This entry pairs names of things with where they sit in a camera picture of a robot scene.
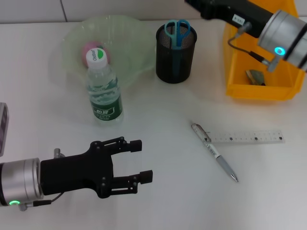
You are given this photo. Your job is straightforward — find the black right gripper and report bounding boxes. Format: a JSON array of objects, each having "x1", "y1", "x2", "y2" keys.
[{"x1": 184, "y1": 0, "x2": 275, "y2": 39}]

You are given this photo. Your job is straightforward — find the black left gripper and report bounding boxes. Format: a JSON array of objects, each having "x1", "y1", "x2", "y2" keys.
[{"x1": 40, "y1": 137, "x2": 154, "y2": 199}]

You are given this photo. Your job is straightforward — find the blue-handled scissors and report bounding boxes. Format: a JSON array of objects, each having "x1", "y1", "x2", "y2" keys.
[{"x1": 164, "y1": 19, "x2": 191, "y2": 75}]

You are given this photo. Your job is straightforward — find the green plastic wrapper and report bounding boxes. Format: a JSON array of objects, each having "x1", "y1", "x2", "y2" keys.
[{"x1": 244, "y1": 69, "x2": 267, "y2": 86}]

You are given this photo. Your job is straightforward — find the clear green-label water bottle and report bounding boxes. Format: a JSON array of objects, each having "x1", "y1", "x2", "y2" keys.
[{"x1": 85, "y1": 48, "x2": 124, "y2": 127}]

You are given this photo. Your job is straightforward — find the pink toy peach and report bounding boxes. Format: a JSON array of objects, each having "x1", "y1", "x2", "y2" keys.
[{"x1": 80, "y1": 41, "x2": 112, "y2": 68}]

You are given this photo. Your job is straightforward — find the silver ballpoint pen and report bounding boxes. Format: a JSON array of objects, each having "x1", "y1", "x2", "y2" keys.
[{"x1": 191, "y1": 123, "x2": 239, "y2": 183}]

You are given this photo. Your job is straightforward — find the black mesh pen holder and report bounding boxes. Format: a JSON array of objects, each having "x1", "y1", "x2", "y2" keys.
[{"x1": 155, "y1": 21, "x2": 198, "y2": 84}]

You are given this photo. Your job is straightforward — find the translucent green fruit plate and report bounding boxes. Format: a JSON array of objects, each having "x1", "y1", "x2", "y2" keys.
[{"x1": 61, "y1": 14, "x2": 156, "y2": 94}]

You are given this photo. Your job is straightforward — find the clear plastic ruler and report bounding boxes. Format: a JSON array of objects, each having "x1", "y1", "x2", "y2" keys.
[{"x1": 205, "y1": 129, "x2": 286, "y2": 145}]

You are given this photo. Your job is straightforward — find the yellow plastic bin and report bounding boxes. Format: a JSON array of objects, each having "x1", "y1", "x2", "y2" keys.
[{"x1": 223, "y1": 0, "x2": 307, "y2": 100}]

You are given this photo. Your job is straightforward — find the right arm dark cable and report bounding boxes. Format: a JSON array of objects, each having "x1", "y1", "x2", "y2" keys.
[{"x1": 227, "y1": 22, "x2": 281, "y2": 73}]

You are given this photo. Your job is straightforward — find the arm dark cable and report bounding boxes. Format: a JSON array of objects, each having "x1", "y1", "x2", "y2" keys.
[
  {"x1": 227, "y1": 22, "x2": 281, "y2": 73},
  {"x1": 18, "y1": 148, "x2": 66, "y2": 212}
]

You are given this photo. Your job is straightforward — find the left arm dark cable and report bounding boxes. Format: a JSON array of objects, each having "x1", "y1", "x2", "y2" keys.
[{"x1": 18, "y1": 148, "x2": 66, "y2": 212}]

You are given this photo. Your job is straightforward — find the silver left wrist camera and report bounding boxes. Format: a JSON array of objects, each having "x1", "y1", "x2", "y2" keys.
[{"x1": 0, "y1": 102, "x2": 10, "y2": 158}]

